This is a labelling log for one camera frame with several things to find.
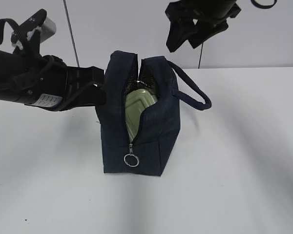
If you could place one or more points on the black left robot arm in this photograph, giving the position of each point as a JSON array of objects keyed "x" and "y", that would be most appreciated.
[{"x": 31, "y": 50}]

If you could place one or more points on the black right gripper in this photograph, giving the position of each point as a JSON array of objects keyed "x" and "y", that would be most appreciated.
[{"x": 211, "y": 14}]

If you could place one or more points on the green lidded glass container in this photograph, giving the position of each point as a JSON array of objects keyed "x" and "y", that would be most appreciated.
[{"x": 136, "y": 102}]

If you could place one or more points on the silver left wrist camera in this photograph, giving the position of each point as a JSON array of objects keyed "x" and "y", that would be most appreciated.
[{"x": 39, "y": 27}]

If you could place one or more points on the dark blue zipper bag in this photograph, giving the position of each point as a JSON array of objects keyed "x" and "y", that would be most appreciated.
[{"x": 159, "y": 125}]

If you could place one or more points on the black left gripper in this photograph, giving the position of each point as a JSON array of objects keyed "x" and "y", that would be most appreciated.
[{"x": 41, "y": 81}]

